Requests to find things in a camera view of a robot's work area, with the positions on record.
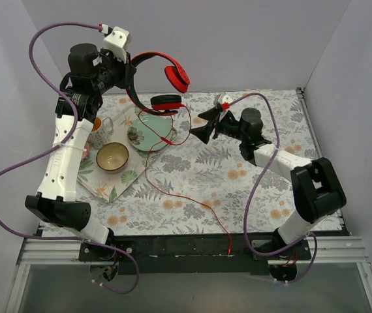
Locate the white mug yellow inside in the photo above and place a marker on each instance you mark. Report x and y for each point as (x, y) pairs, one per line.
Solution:
(101, 132)

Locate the beige bowl dark rim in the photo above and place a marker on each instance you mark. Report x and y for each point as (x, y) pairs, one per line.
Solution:
(112, 157)

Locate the green flower plate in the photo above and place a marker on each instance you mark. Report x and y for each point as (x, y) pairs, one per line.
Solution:
(145, 132)

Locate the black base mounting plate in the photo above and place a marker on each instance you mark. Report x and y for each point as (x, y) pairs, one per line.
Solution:
(192, 253)

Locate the red patterned small bowl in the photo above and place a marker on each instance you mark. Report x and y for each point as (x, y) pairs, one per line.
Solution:
(86, 151)

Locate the aluminium frame rail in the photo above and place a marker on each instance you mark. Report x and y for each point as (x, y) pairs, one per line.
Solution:
(330, 250)

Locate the red black headphones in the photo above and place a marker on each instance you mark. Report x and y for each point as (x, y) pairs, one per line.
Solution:
(164, 105)

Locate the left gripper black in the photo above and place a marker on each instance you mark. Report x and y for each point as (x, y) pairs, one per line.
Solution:
(128, 73)

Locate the floral tablecloth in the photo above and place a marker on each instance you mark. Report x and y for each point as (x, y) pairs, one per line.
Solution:
(196, 188)

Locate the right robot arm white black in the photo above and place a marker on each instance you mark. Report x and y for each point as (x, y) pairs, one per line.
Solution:
(315, 185)

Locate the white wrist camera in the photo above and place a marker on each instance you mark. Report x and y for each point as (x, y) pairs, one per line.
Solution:
(222, 102)
(116, 40)

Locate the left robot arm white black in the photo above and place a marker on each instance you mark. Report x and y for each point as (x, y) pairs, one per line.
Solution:
(77, 107)

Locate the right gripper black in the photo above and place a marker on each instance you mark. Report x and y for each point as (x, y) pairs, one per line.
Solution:
(216, 122)

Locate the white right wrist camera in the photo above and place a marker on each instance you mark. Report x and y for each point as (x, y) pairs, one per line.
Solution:
(222, 102)

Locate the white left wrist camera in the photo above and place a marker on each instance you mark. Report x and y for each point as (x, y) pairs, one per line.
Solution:
(116, 40)

